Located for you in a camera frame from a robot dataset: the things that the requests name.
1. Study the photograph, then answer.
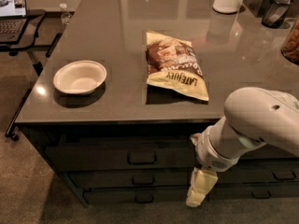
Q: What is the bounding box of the white paper bowl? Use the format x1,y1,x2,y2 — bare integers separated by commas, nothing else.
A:
53,60,107,95

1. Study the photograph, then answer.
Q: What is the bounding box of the black utensil holder cup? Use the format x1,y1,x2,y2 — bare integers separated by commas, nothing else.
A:
262,0,293,29

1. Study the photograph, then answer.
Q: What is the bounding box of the dark counter cabinet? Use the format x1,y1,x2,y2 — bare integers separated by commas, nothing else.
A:
17,0,299,204

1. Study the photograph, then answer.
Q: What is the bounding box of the clear plastic water bottle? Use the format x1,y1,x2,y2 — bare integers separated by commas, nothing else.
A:
60,3,72,27

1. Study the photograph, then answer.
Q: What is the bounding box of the black rolling laptop stand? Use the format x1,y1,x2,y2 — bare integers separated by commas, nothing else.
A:
0,8,64,142

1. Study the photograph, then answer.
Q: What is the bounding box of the open laptop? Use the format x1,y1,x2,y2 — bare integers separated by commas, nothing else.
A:
0,0,28,44

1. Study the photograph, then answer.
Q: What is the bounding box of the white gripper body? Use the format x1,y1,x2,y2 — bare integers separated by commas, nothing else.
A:
195,126,238,173

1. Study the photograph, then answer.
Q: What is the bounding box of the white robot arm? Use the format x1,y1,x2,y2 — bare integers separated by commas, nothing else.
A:
186,87,299,207

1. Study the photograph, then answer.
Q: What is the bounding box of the Late July chip bag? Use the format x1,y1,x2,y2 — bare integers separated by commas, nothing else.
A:
146,31,209,101

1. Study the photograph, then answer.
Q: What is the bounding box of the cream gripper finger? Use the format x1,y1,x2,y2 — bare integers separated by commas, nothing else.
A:
186,168,218,207
190,133,201,147

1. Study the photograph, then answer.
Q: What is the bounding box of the dark drawer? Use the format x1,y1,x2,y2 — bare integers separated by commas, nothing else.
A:
83,186,188,205
218,159,299,184
69,168,191,189
208,184,299,201
241,146,294,160
45,134,194,171

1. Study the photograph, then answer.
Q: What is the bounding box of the glass jar of snacks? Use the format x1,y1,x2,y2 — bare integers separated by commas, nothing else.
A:
281,19,299,64

